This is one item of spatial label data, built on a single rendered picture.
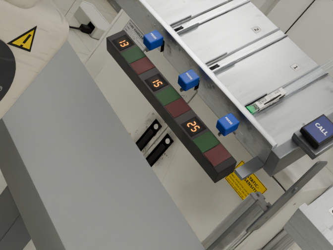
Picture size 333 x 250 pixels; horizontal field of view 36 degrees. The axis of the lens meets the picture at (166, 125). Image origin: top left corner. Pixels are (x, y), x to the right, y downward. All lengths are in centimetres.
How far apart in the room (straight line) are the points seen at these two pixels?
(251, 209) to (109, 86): 69
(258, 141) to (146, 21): 33
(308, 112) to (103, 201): 42
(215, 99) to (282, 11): 217
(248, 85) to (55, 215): 46
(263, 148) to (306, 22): 217
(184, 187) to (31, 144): 69
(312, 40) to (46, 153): 241
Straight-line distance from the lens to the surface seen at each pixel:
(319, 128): 82
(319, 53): 290
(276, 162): 83
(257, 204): 86
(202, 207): 125
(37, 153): 63
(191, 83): 88
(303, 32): 296
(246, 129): 85
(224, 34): 97
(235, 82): 90
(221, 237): 90
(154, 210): 69
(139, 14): 101
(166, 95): 87
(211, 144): 83
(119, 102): 140
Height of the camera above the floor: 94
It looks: 21 degrees down
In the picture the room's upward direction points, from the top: 40 degrees clockwise
